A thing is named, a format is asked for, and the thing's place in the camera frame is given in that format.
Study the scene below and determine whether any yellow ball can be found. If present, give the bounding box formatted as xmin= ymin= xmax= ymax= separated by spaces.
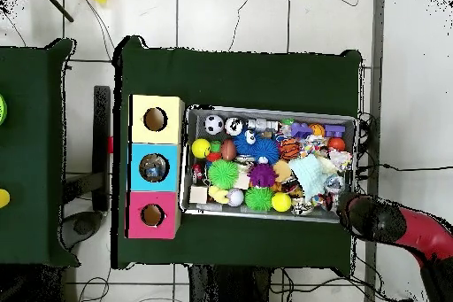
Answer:
xmin=190 ymin=137 xmax=212 ymax=159

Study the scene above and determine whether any brown toy football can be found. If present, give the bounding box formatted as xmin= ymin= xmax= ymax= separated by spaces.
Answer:
xmin=220 ymin=138 xmax=238 ymax=162

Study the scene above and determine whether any mint knitted cloth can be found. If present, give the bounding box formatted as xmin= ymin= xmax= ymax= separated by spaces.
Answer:
xmin=288 ymin=154 xmax=332 ymax=202

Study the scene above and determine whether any black rod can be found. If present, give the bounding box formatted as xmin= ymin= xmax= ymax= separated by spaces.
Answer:
xmin=35 ymin=0 xmax=75 ymax=23

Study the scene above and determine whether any wooden box with three holes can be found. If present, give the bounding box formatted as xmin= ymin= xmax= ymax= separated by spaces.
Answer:
xmin=125 ymin=94 xmax=186 ymax=240

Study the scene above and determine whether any green puffer ball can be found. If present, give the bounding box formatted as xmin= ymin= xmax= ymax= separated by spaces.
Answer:
xmin=207 ymin=159 xmax=240 ymax=190

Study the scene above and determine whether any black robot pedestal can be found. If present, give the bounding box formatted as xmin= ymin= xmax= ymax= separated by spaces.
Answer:
xmin=188 ymin=264 xmax=273 ymax=302

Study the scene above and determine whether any black and white soccer ball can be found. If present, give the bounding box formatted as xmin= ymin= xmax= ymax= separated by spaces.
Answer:
xmin=203 ymin=114 xmax=225 ymax=136

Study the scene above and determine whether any green round object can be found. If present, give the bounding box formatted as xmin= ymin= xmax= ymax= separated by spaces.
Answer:
xmin=0 ymin=92 xmax=9 ymax=126

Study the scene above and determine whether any blue puffer ball with eyes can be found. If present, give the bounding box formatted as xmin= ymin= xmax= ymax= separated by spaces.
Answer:
xmin=233 ymin=128 xmax=281 ymax=166

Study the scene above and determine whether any dark green table cloth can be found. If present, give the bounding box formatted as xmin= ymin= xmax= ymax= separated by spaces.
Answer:
xmin=111 ymin=35 xmax=363 ymax=269
xmin=0 ymin=38 xmax=80 ymax=267

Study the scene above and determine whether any black power cable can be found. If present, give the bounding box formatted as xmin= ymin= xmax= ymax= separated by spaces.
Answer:
xmin=357 ymin=162 xmax=453 ymax=173

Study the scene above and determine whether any crushed bottle with colourful label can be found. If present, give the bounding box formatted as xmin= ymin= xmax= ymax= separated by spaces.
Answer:
xmin=322 ymin=174 xmax=346 ymax=197

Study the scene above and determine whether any shallow mesh bin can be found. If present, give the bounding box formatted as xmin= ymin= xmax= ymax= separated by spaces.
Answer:
xmin=178 ymin=104 xmax=358 ymax=224

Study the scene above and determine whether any grey rounded base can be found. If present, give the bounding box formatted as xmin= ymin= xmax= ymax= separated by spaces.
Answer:
xmin=59 ymin=211 xmax=104 ymax=250

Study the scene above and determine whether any thin black floor cable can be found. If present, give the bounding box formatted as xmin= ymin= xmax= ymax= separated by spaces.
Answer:
xmin=227 ymin=0 xmax=258 ymax=52

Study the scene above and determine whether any purple spiky ball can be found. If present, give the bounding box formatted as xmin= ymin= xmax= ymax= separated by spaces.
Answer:
xmin=248 ymin=163 xmax=278 ymax=189

